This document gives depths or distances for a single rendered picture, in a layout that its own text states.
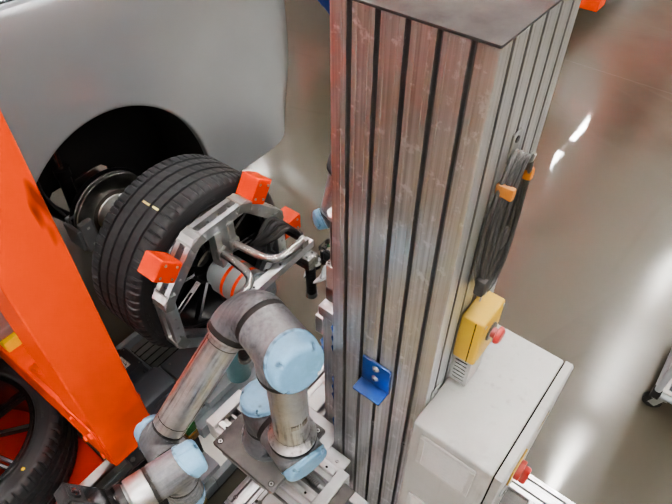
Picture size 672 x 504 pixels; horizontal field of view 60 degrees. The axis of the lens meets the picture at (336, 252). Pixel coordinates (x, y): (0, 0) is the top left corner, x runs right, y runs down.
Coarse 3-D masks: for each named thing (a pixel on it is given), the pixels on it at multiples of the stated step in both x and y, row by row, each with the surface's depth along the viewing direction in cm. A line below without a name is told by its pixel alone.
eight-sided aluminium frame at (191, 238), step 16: (224, 208) 184; (240, 208) 183; (256, 208) 191; (272, 208) 198; (192, 224) 177; (208, 224) 177; (224, 224) 181; (176, 240) 175; (192, 240) 172; (176, 256) 176; (192, 256) 175; (160, 288) 176; (176, 288) 176; (160, 304) 176; (160, 320) 185; (176, 320) 183; (176, 336) 187; (192, 336) 195
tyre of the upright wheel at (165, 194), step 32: (192, 160) 193; (128, 192) 181; (160, 192) 179; (192, 192) 178; (224, 192) 187; (128, 224) 177; (160, 224) 173; (96, 256) 182; (128, 256) 175; (96, 288) 189; (128, 288) 176; (128, 320) 186
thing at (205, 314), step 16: (208, 208) 185; (240, 224) 221; (256, 224) 214; (240, 240) 210; (208, 256) 207; (240, 256) 225; (192, 272) 197; (192, 288) 200; (208, 288) 225; (176, 304) 199; (192, 304) 219; (208, 304) 219; (192, 320) 210; (208, 320) 213
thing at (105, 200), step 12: (96, 180) 209; (108, 180) 211; (120, 180) 215; (132, 180) 220; (84, 192) 207; (96, 192) 209; (108, 192) 213; (120, 192) 218; (84, 204) 207; (96, 204) 211; (108, 204) 213; (84, 216) 210; (96, 216) 214; (96, 228) 216
